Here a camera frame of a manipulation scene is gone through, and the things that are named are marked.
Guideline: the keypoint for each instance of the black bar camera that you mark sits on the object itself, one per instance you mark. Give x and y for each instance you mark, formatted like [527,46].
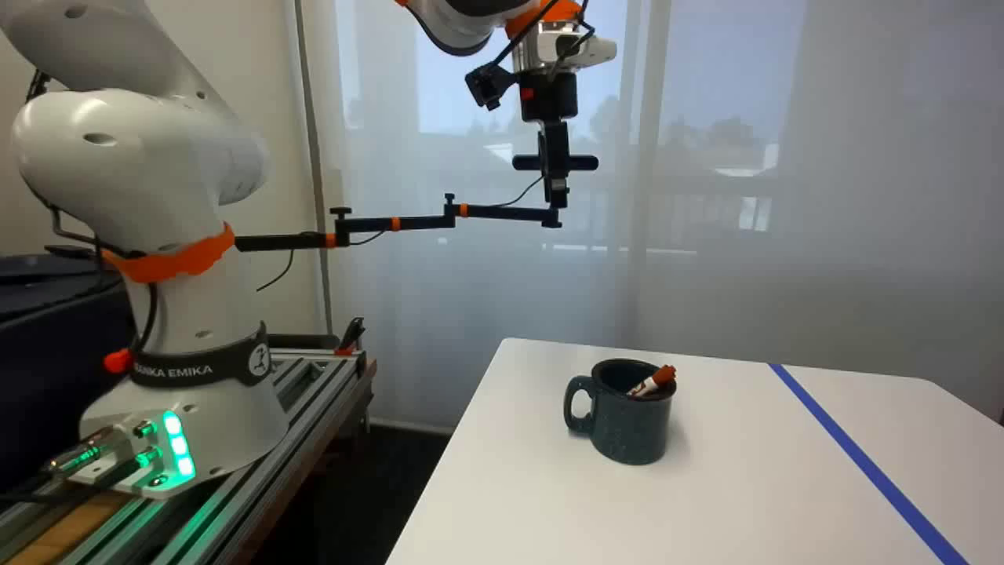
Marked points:
[535,162]

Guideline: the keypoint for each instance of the dark teal ceramic mug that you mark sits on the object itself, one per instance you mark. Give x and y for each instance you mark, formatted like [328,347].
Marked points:
[629,425]

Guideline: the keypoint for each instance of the black articulated camera mount arm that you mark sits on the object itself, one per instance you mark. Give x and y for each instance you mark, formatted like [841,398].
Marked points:
[418,222]

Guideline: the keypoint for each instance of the dark cabinet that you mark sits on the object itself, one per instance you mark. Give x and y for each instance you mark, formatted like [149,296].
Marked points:
[52,356]

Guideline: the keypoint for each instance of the blue tape strip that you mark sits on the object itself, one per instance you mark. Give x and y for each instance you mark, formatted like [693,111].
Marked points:
[868,467]

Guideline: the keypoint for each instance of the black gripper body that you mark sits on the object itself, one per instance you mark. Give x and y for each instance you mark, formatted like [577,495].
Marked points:
[548,95]

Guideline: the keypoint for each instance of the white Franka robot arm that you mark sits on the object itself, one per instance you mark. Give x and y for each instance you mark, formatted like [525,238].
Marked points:
[135,158]

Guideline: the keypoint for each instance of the aluminium rail base frame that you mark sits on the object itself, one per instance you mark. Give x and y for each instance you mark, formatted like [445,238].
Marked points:
[262,458]

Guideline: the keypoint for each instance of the red Expo marker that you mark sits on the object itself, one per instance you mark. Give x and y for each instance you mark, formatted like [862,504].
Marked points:
[654,384]

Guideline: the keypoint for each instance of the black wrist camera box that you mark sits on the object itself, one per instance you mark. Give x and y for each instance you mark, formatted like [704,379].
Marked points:
[488,85]

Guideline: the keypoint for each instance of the sheer white curtain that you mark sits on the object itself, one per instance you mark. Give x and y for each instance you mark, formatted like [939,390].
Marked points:
[731,208]

